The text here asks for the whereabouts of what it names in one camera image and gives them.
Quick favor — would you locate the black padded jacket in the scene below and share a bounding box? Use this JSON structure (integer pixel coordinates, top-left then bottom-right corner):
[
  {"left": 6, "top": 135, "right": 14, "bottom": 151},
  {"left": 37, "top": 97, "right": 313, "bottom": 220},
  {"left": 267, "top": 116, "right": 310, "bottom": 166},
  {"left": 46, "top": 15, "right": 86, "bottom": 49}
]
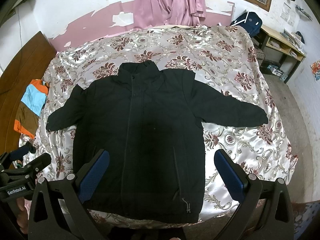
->
[{"left": 46, "top": 61, "right": 268, "bottom": 224}]

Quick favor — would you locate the person's left hand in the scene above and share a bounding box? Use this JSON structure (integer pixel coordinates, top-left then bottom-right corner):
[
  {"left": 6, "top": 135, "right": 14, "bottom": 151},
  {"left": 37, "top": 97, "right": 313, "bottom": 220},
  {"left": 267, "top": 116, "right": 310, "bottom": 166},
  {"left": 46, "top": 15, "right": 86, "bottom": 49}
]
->
[{"left": 16, "top": 197, "right": 30, "bottom": 234}]

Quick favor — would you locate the orange blue brown garment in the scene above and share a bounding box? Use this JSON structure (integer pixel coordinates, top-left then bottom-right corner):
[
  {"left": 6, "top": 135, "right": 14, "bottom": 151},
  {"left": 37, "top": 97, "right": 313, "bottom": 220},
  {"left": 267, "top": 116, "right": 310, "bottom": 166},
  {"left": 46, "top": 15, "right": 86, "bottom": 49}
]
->
[{"left": 14, "top": 79, "right": 49, "bottom": 139}]

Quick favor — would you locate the wooden headboard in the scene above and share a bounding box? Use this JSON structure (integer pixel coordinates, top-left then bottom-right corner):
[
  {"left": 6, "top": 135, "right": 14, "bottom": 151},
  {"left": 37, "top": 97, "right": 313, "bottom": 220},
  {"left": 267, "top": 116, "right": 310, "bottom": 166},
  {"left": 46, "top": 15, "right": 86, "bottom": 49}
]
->
[{"left": 0, "top": 31, "right": 56, "bottom": 154}]

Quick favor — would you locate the wooden shelf desk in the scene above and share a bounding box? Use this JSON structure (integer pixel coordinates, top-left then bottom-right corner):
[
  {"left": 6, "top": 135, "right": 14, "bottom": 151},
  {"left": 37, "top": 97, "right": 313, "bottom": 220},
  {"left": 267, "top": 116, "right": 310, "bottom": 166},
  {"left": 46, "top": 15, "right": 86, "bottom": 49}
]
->
[{"left": 253, "top": 25, "right": 306, "bottom": 83}]

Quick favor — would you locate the navy blue backpack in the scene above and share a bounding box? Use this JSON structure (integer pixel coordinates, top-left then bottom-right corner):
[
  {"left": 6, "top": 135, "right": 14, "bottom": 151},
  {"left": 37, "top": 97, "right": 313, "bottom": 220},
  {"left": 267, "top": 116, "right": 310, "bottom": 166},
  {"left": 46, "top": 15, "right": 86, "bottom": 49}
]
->
[{"left": 231, "top": 11, "right": 263, "bottom": 37}]

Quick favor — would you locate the pink hanging curtain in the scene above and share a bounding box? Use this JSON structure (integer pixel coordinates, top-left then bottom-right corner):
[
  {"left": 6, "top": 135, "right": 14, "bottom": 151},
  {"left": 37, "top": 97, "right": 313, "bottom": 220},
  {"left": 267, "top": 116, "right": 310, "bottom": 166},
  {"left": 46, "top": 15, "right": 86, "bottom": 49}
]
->
[{"left": 133, "top": 0, "right": 206, "bottom": 29}]

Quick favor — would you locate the colourful wall sticker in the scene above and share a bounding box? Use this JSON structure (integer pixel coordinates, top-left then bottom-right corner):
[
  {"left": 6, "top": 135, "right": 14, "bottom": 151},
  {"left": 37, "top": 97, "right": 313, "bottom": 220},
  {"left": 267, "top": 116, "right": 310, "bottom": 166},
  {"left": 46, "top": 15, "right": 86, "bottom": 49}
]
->
[{"left": 310, "top": 60, "right": 320, "bottom": 81}]

